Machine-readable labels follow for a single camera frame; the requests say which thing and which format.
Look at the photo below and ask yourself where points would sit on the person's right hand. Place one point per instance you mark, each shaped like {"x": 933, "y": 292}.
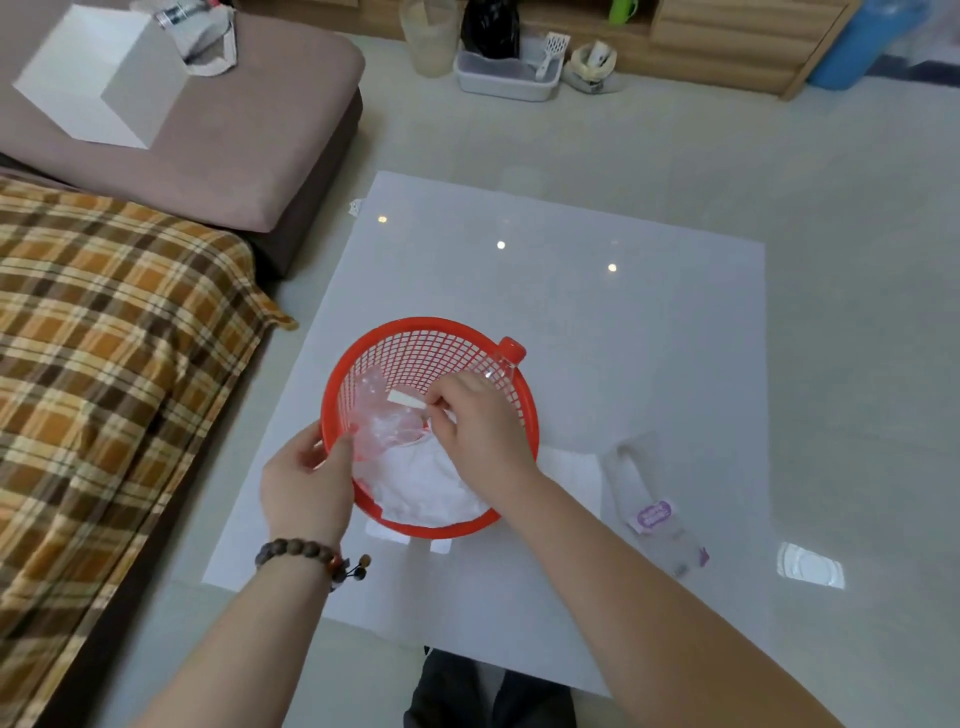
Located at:
{"x": 484, "y": 442}

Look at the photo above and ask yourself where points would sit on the clear bag with purple label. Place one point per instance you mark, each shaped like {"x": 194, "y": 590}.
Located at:
{"x": 652, "y": 514}

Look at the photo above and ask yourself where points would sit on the white cardboard box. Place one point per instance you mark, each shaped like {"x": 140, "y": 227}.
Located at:
{"x": 105, "y": 79}

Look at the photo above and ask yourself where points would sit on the translucent plastic bucket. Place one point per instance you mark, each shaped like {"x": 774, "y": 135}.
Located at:
{"x": 430, "y": 37}

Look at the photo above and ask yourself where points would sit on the person's left hand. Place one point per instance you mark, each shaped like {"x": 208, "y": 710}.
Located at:
{"x": 304, "y": 499}

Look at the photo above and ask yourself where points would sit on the person's right thumb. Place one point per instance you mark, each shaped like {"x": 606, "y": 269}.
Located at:
{"x": 441, "y": 431}

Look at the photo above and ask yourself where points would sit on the orange brown plaid blanket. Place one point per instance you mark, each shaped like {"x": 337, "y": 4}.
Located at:
{"x": 105, "y": 360}

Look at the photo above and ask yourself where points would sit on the grey plastic tray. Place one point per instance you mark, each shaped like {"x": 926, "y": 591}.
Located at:
{"x": 506, "y": 79}

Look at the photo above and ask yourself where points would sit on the green cup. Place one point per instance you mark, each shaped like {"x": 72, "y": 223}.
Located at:
{"x": 621, "y": 10}

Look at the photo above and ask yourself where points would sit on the large white floor mat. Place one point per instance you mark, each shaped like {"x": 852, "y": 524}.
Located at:
{"x": 600, "y": 337}

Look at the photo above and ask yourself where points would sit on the crumpled white tissue paper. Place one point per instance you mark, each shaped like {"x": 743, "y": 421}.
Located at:
{"x": 420, "y": 484}

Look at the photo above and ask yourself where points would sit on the blue plastic bin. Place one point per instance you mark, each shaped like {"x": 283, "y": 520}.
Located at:
{"x": 866, "y": 41}

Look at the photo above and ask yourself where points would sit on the small white paper scrap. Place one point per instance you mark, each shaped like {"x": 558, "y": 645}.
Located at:
{"x": 355, "y": 207}

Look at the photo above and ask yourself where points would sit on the person's dark trousers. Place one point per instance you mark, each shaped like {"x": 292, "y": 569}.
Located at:
{"x": 487, "y": 694}

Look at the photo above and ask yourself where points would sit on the person's right forearm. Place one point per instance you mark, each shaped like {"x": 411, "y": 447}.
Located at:
{"x": 660, "y": 615}

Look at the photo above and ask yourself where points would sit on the wooden cabinet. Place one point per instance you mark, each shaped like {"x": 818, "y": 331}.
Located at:
{"x": 735, "y": 41}

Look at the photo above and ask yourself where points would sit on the red plastic mesh basket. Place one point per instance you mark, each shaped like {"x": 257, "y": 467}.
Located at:
{"x": 420, "y": 349}

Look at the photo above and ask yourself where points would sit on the mauve sofa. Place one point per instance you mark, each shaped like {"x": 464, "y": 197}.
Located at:
{"x": 255, "y": 142}

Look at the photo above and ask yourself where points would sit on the beige bag with white cup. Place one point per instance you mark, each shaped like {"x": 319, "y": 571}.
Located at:
{"x": 592, "y": 67}

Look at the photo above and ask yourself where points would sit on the white paper strip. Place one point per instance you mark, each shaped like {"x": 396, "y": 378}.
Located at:
{"x": 407, "y": 400}

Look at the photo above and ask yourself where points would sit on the person's left forearm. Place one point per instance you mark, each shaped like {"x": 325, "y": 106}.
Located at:
{"x": 240, "y": 645}

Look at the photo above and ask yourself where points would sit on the white slotted scoop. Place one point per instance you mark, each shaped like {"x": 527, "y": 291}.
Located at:
{"x": 551, "y": 52}

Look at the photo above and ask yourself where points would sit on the clear bottle with red cap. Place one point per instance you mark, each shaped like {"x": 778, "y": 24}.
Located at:
{"x": 506, "y": 358}

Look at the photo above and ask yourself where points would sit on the person's left thumb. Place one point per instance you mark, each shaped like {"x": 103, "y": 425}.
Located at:
{"x": 343, "y": 457}

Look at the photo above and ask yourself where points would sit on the crumpled clear plastic wrap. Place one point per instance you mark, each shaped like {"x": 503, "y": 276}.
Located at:
{"x": 379, "y": 420}

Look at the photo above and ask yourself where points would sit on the black plastic bag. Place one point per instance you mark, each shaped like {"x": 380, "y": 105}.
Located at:
{"x": 491, "y": 28}

